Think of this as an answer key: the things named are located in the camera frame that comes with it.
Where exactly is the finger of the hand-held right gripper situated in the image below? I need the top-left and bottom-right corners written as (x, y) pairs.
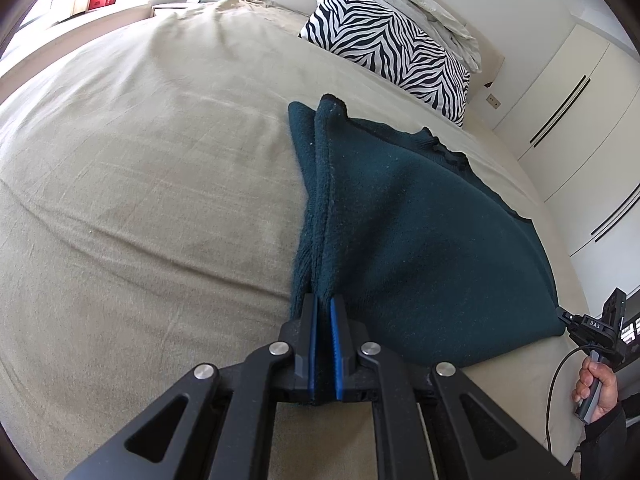
top-left (555, 307), bottom-right (603, 347)

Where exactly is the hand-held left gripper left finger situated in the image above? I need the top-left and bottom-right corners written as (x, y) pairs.
top-left (65, 294), bottom-right (321, 480)

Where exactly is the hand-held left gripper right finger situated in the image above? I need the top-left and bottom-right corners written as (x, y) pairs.
top-left (327, 294), bottom-right (577, 480)

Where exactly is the dark green sweater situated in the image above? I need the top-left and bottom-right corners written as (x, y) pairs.
top-left (287, 94), bottom-right (569, 368)

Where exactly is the person's right forearm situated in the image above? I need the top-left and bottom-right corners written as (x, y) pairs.
top-left (575, 399), bottom-right (640, 480)

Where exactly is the person's right hand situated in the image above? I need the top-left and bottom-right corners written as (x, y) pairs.
top-left (572, 360), bottom-right (622, 420)

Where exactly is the white wardrobe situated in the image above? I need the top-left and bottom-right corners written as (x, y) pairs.
top-left (492, 19), bottom-right (640, 303)

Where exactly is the beige bed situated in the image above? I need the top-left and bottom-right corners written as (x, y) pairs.
top-left (0, 0), bottom-right (601, 480)

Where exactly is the zebra striped pillow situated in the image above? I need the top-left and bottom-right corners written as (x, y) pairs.
top-left (299, 0), bottom-right (472, 128)

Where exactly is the folded white duvet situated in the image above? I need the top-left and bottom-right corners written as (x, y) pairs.
top-left (352, 0), bottom-right (484, 74)

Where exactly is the white nightstand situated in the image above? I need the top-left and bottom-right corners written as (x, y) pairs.
top-left (150, 2), bottom-right (202, 17)

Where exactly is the black cable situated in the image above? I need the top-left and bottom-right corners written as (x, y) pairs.
top-left (545, 342), bottom-right (597, 457)

